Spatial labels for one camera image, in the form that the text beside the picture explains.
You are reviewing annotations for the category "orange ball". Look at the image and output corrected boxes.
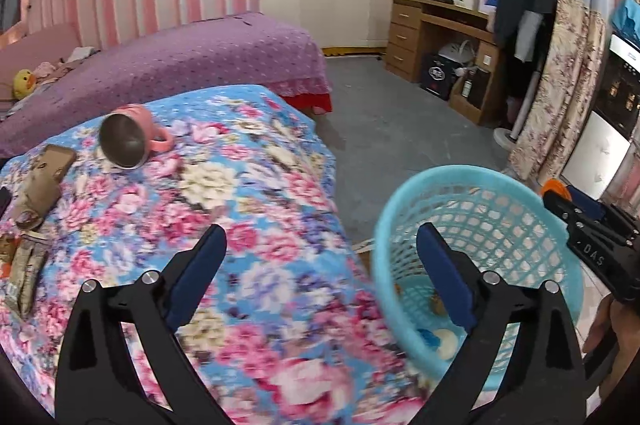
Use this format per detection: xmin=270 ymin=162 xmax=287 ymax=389
xmin=540 ymin=178 xmax=573 ymax=206

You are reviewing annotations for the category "wooden desk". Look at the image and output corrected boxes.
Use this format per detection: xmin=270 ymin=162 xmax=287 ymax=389
xmin=385 ymin=0 xmax=506 ymax=126

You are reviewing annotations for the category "floral blue quilt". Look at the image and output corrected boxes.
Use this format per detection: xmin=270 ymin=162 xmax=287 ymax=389
xmin=1 ymin=86 xmax=428 ymax=424

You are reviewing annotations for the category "pink headboard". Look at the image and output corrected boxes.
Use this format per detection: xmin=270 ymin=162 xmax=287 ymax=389
xmin=0 ymin=24 xmax=81 ymax=102

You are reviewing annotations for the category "pink steel-lined mug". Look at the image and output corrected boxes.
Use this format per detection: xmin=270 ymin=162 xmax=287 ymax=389
xmin=98 ymin=104 xmax=175 ymax=170

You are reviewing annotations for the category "black box under desk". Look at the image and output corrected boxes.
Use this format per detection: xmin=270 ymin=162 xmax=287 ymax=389
xmin=419 ymin=53 xmax=459 ymax=101

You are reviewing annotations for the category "newspaper wrapper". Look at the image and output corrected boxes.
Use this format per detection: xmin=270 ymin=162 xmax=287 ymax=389
xmin=4 ymin=231 xmax=51 ymax=320

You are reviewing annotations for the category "person's right hand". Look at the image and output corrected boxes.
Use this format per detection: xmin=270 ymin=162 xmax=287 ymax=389
xmin=581 ymin=294 xmax=640 ymax=403

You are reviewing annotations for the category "yellow duck plush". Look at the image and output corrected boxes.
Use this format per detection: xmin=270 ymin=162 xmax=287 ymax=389
xmin=12 ymin=70 xmax=37 ymax=101

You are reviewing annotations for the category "light blue plastic basket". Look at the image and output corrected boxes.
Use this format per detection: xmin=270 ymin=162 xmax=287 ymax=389
xmin=371 ymin=165 xmax=584 ymax=383

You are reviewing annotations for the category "tan slipper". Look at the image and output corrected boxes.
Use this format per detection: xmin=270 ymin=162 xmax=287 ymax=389
xmin=12 ymin=167 xmax=61 ymax=231

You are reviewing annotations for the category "purple polka-dot bed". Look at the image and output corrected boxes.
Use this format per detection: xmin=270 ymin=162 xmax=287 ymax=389
xmin=1 ymin=12 xmax=332 ymax=158

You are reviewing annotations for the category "brown paper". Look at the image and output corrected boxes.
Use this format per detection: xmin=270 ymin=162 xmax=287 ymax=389
xmin=430 ymin=293 xmax=447 ymax=315

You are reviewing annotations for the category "floral curtain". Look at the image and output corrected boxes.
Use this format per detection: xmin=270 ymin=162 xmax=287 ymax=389
xmin=509 ymin=0 xmax=606 ymax=184

